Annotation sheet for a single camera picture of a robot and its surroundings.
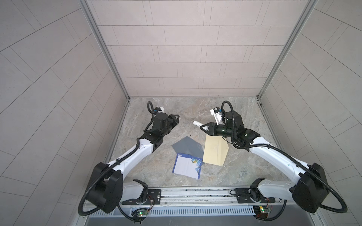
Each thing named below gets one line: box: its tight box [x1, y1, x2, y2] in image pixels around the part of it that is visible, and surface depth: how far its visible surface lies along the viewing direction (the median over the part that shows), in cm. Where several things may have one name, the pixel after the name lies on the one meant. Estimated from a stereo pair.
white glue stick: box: [192, 120, 205, 128], surface depth 75 cm
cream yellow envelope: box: [202, 133, 230, 166], surface depth 87 cm
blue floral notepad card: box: [172, 153, 203, 180], surface depth 83 cm
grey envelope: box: [171, 136, 205, 159], surface depth 91 cm
